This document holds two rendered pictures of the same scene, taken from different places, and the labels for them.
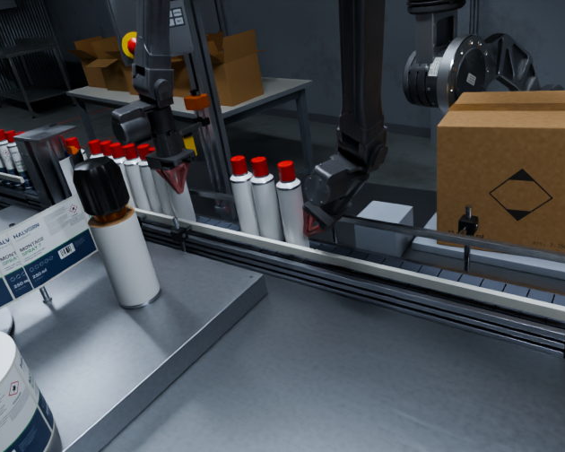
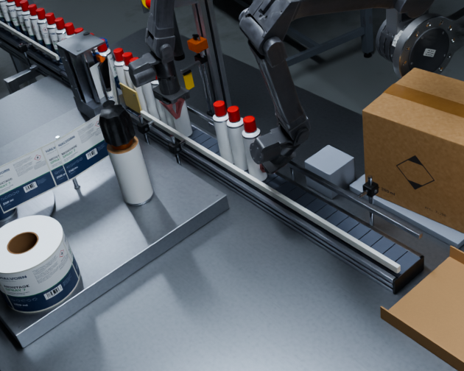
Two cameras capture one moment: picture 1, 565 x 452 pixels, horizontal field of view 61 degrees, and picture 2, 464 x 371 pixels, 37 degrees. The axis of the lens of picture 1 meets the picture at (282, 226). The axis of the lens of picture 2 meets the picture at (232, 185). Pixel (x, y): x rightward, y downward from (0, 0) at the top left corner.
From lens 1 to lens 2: 0.99 m
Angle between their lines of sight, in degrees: 18
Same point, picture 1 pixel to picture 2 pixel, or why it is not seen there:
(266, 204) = (236, 141)
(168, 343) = (150, 235)
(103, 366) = (110, 244)
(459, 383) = (320, 296)
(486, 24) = not seen: outside the picture
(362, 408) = (256, 299)
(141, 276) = (139, 186)
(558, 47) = not seen: outside the picture
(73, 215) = (97, 129)
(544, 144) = (427, 143)
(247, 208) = (224, 140)
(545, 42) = not seen: outside the picture
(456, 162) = (375, 138)
